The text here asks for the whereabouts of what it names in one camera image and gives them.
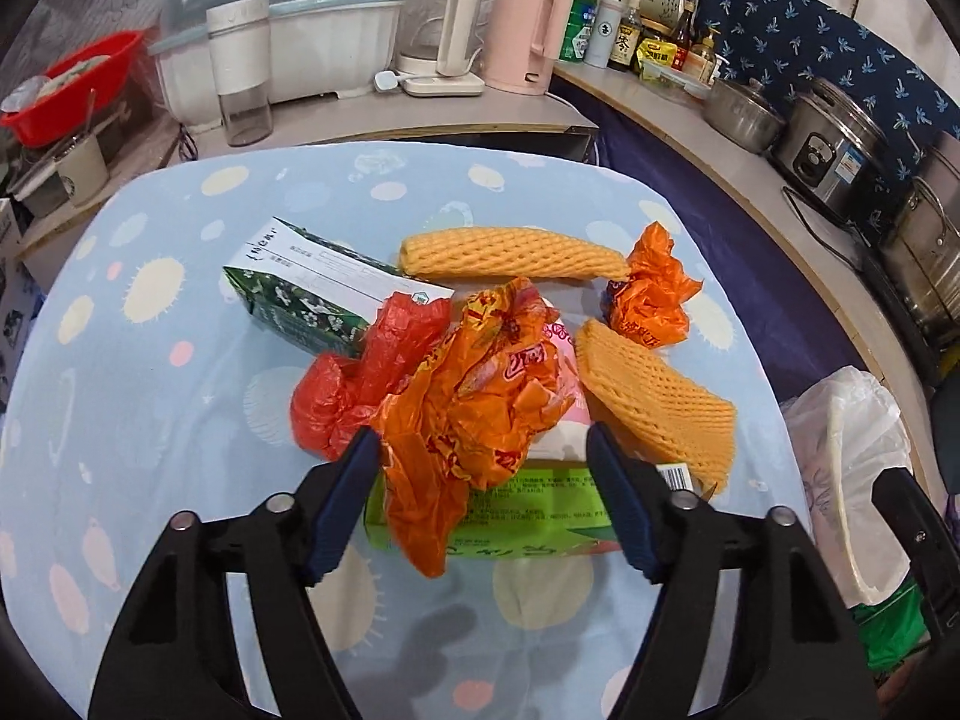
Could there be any green cardboard box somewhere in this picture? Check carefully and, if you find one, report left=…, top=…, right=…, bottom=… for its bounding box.
left=362, top=457, right=697, bottom=559

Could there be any white trash bin with liner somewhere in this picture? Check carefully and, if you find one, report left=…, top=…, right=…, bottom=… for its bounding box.
left=782, top=366, right=911, bottom=608

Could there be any green plastic bag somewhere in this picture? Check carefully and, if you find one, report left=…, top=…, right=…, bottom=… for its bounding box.
left=853, top=577, right=928, bottom=674

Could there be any purple cloth under counter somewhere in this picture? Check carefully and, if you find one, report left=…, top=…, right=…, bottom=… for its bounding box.
left=550, top=80, right=867, bottom=401

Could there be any orange foam net flat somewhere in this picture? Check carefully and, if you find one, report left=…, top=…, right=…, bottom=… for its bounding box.
left=574, top=319, right=737, bottom=494

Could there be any large stainless steamer pot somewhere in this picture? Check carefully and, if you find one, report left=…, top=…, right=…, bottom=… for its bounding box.
left=880, top=146, right=958, bottom=348

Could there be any red plastic bag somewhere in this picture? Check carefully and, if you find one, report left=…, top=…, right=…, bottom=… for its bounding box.
left=290, top=293, right=452, bottom=461

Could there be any orange crumpled wrapper small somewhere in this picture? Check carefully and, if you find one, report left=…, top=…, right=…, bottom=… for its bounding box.
left=604, top=221, right=703, bottom=349

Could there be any orange plastic wrapper large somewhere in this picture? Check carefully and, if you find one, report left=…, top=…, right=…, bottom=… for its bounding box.
left=369, top=276, right=578, bottom=581

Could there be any green white floral carton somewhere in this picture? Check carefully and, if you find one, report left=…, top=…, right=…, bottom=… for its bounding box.
left=223, top=218, right=454, bottom=358

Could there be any silver rice cooker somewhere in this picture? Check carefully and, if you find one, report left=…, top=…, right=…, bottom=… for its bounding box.
left=768, top=78, right=889, bottom=223

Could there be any small stainless pot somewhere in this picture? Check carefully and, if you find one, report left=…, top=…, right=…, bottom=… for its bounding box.
left=703, top=80, right=786, bottom=154

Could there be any orange foam net long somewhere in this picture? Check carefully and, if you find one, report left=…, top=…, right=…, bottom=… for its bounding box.
left=398, top=227, right=630, bottom=281

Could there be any navy patterned backsplash cloth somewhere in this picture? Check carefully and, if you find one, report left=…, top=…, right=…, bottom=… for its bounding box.
left=697, top=0, right=958, bottom=241

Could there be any yellow seasoning packet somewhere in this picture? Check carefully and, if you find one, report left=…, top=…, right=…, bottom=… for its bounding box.
left=635, top=37, right=677, bottom=80

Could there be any red plastic basin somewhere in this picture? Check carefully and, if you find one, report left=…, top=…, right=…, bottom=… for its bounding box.
left=2, top=31, right=145, bottom=149

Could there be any dark soy sauce bottle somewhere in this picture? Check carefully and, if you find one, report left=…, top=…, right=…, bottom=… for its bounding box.
left=607, top=0, right=643, bottom=71

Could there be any white bottle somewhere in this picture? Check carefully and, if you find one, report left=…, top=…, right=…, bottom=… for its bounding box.
left=584, top=0, right=623, bottom=68

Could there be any green can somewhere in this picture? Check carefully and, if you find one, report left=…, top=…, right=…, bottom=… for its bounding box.
left=560, top=0, right=597, bottom=62

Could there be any white cylindrical blender jar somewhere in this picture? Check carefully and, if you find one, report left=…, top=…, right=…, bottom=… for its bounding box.
left=206, top=0, right=274, bottom=148

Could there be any pink electric kettle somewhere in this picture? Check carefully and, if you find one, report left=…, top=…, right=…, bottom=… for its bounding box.
left=482, top=0, right=573, bottom=96

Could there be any dish rack with blue lid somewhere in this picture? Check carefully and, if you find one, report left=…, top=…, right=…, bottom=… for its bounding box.
left=148, top=0, right=404, bottom=128

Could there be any white glass electric kettle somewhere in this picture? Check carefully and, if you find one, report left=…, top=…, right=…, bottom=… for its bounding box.
left=373, top=0, right=485, bottom=98

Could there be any black power cable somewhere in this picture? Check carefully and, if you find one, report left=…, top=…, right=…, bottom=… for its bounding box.
left=781, top=184, right=872, bottom=275

